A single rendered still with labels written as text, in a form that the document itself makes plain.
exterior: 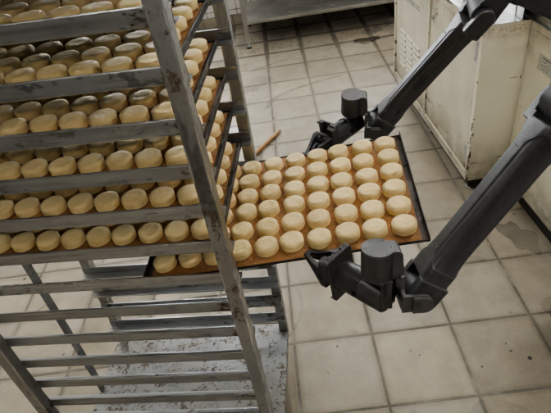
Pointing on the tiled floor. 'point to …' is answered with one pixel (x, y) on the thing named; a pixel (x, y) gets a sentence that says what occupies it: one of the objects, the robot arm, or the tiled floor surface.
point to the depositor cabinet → (465, 83)
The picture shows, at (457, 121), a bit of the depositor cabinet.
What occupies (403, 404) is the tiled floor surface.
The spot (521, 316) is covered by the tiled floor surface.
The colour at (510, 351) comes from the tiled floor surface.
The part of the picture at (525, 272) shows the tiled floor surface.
